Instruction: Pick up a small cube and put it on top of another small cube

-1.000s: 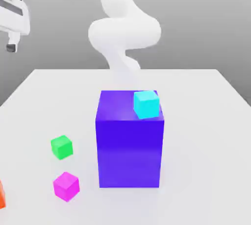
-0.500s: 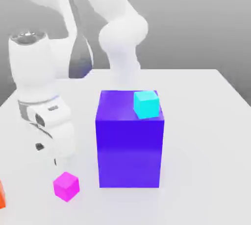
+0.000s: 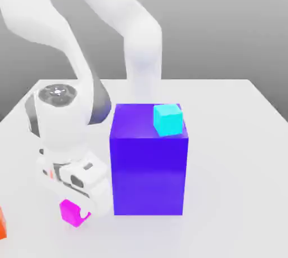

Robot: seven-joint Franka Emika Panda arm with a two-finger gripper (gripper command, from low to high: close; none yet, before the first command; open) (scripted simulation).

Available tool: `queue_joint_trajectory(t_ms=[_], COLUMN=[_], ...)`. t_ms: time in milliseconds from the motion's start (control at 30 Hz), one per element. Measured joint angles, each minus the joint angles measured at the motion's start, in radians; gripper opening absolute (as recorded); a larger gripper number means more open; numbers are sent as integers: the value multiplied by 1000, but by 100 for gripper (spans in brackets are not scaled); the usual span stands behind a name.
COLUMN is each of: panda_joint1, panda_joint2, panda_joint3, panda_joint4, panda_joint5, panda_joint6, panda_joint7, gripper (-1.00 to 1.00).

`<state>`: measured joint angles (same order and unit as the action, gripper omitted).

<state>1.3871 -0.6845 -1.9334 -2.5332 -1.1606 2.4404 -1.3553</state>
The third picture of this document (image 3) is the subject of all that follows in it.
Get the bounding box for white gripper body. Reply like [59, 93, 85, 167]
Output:
[35, 153, 114, 219]

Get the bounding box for small cyan cube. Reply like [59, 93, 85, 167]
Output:
[153, 103, 183, 138]

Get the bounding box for small orange cube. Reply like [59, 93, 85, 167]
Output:
[0, 206, 8, 241]

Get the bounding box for small magenta cube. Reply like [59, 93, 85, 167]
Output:
[59, 198, 92, 229]

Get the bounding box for large purple box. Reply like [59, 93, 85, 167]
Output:
[109, 103, 189, 216]

